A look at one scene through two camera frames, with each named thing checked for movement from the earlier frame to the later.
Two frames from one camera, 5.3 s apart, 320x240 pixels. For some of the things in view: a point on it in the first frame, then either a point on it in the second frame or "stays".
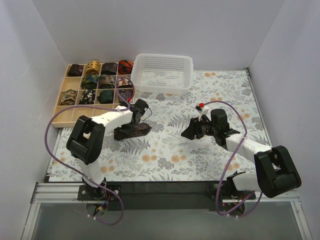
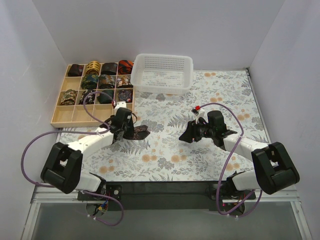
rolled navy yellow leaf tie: [89, 81] stays
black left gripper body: [135, 124] → [128, 131]
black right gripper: [197, 129] stays
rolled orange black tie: [125, 67] stays
